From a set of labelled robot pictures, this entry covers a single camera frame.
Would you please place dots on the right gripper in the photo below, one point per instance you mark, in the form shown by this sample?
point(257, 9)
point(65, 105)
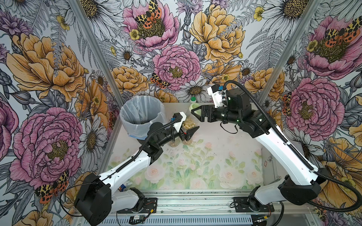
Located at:
point(209, 113)

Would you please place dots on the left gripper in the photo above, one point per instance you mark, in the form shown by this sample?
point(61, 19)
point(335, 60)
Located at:
point(182, 133)

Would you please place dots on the green-lid peanut jar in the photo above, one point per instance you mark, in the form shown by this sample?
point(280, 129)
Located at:
point(175, 143)
point(190, 123)

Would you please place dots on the light green jar lid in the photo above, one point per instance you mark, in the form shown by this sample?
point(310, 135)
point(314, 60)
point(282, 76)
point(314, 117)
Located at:
point(193, 106)

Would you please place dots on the black trash bin with liner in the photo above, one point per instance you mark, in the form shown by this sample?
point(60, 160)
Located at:
point(139, 113)

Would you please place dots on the red-lid peanut jar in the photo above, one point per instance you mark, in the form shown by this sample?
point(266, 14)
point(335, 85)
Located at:
point(188, 142)

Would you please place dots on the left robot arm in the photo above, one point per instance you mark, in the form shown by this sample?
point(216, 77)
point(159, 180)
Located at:
point(100, 195)

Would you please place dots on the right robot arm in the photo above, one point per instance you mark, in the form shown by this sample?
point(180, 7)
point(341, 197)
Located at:
point(301, 184)

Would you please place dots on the small green-cap white bottle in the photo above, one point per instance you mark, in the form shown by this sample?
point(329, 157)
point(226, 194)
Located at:
point(193, 100)

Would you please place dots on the blue white small packet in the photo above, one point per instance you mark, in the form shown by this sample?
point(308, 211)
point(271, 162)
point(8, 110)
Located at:
point(122, 188)

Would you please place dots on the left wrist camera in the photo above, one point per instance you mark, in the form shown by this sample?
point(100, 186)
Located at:
point(178, 124)

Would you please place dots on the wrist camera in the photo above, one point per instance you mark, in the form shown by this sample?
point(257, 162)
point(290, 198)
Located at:
point(217, 94)
point(178, 124)

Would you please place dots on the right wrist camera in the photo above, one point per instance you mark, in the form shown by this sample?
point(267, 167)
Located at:
point(217, 94)

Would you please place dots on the aluminium front rail frame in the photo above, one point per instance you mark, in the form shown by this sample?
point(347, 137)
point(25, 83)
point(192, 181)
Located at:
point(217, 208)

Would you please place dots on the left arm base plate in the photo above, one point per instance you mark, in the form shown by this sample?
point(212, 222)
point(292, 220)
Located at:
point(146, 206)

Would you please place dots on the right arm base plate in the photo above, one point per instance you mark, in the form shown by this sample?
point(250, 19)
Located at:
point(244, 204)

